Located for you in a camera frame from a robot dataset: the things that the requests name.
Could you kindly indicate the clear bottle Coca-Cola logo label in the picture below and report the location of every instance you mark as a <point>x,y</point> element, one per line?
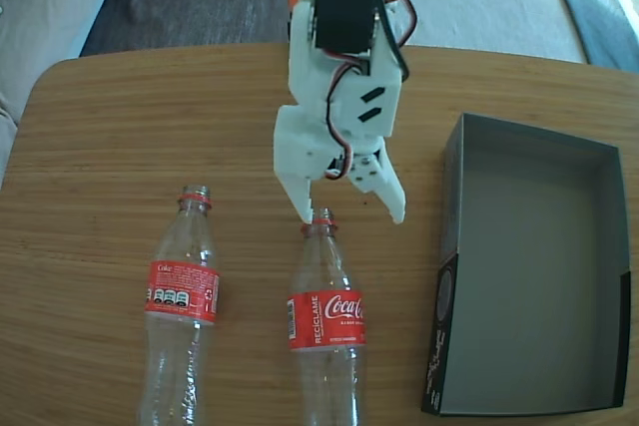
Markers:
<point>324,318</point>

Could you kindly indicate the pale beige cushion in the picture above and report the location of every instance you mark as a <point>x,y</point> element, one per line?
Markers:
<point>50,22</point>

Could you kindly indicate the grey cardboard box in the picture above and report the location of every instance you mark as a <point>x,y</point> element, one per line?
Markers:
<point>524,271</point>

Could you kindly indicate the clear bottle nutrition print label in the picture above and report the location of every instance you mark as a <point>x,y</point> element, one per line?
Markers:
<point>182,291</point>

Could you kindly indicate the light blue blanket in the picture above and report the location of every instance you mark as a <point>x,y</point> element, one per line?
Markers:
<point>609,22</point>

